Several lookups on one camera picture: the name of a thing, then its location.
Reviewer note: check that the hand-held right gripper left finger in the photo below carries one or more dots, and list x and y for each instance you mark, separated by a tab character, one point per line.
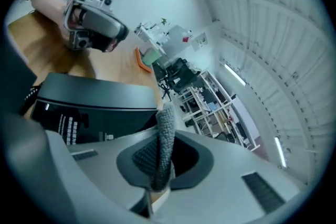
99	178

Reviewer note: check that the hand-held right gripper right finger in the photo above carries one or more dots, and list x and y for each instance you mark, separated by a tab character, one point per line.
223	165

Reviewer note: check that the grey knitted cloth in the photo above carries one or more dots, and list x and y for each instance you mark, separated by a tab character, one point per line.
166	139

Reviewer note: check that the black desk phone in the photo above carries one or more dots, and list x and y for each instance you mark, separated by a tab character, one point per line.
99	97

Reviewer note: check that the person's left forearm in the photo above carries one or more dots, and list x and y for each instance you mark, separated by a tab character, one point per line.
47	0

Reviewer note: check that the orange tray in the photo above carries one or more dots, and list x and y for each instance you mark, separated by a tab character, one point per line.
140	60

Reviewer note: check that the white cluttered table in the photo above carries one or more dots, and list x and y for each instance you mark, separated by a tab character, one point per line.
151	32

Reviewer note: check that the pale green container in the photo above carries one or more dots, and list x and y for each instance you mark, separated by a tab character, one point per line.
151	56

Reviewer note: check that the white storage shelf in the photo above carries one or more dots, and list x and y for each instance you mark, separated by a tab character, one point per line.
210	112

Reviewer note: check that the white ceiling light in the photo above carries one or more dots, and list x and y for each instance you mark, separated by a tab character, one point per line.
235	74
280	152

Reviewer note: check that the green potted plant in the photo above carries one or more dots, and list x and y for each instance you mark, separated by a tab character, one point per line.
164	21

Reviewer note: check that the white partition panel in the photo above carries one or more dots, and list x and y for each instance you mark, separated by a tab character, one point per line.
178	39

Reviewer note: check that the black office chair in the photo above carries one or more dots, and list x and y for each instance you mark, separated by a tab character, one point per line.
176	73

